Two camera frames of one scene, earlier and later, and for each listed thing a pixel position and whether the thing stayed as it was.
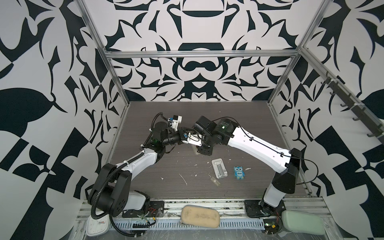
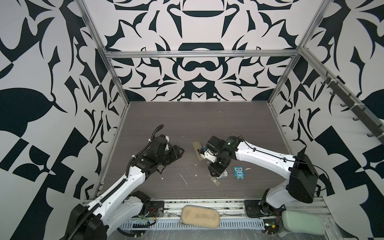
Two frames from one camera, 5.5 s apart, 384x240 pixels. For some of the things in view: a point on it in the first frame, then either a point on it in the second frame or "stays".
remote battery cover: (216, 182) stays
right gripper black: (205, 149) to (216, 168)
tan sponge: (200, 216) stays
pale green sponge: (303, 222) stays
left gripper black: (181, 134) to (174, 152)
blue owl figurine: (238, 172) stays
